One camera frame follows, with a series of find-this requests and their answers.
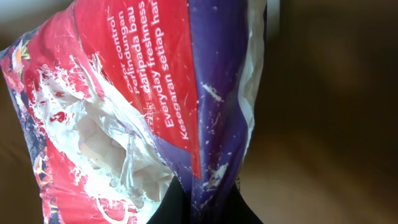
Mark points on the red purple pad packet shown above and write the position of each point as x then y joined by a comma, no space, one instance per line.
118,97

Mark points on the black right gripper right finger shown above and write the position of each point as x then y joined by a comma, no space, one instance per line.
236,210

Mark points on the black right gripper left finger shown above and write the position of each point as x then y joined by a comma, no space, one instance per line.
174,208

